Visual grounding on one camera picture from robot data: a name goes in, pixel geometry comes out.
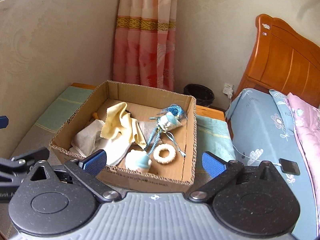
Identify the black waste bin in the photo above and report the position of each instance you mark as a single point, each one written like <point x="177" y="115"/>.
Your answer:
<point x="203" y="95"/>

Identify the blue white plush toy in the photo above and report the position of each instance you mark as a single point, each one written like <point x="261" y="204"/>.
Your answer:
<point x="138" y="161"/>

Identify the blue floral bed sheet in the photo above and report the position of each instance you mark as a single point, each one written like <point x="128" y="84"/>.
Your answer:
<point x="263" y="128"/>

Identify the black smartphone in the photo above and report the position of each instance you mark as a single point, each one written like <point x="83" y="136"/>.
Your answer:
<point x="289" y="167"/>

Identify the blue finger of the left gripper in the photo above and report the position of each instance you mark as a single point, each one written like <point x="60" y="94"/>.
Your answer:
<point x="27" y="156"/>
<point x="4" y="121"/>

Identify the white cloth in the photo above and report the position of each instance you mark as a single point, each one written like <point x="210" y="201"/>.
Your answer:
<point x="115" y="151"/>

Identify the cream hair scrunchie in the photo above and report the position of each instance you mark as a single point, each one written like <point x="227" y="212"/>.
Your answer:
<point x="164" y="153"/>

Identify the pink floral quilt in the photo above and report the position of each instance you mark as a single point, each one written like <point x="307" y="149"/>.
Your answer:
<point x="306" y="119"/>

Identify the grey lace sachet pillow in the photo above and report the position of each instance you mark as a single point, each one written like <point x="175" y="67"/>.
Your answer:
<point x="144" y="130"/>

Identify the floral pouch with teal cord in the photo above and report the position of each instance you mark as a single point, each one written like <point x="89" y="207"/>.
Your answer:
<point x="168" y="119"/>

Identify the pink patterned curtain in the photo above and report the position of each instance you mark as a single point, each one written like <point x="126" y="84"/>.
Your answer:
<point x="144" y="44"/>

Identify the orange finger cot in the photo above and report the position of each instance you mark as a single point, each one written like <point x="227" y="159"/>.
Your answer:
<point x="95" y="116"/>

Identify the open cardboard box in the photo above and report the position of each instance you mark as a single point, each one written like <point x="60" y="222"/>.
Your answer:
<point x="143" y="103"/>

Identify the wooden bed headboard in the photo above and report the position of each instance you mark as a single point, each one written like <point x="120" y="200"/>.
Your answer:
<point x="282" y="60"/>

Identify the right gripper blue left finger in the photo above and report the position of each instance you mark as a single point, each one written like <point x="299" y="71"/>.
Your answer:
<point x="84" y="173"/>

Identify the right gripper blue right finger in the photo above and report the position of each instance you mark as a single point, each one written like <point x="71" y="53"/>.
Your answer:
<point x="222" y="173"/>

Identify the white wall socket with charger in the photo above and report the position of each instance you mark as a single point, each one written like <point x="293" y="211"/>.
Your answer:
<point x="228" y="90"/>

